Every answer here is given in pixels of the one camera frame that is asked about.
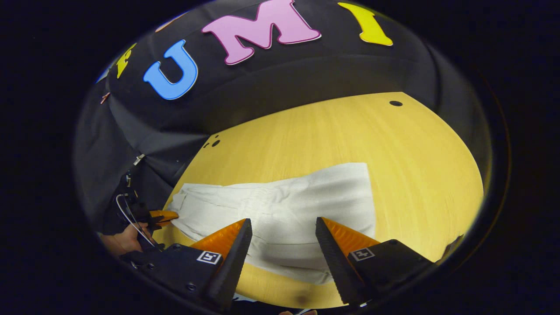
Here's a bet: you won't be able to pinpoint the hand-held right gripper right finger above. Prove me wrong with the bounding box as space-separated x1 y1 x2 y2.
315 217 438 307

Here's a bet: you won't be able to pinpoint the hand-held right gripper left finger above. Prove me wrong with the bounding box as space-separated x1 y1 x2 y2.
120 218 253 312

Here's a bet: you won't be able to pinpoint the white jeans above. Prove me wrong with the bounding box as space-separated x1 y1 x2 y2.
166 163 377 285

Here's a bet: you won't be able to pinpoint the white cable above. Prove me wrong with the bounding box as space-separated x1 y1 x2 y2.
115 193 159 249

